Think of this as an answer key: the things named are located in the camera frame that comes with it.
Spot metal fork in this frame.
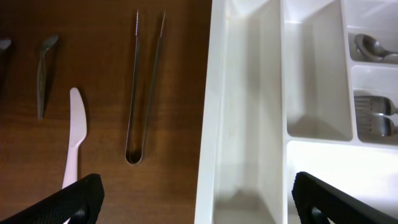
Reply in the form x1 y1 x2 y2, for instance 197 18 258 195
354 95 397 116
356 115 397 137

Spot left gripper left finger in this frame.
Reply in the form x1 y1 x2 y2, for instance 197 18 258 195
1 174 104 224

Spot long metal tongs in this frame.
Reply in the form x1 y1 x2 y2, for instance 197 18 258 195
124 9 165 166

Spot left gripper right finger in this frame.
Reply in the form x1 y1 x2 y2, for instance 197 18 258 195
292 172 397 224

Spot pink plastic knife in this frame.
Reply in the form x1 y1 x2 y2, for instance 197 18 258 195
61 87 88 224

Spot small teaspoon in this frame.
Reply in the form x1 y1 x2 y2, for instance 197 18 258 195
37 34 59 119
0 39 12 54

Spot white plastic cutlery tray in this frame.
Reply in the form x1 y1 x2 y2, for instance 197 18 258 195
194 0 397 223

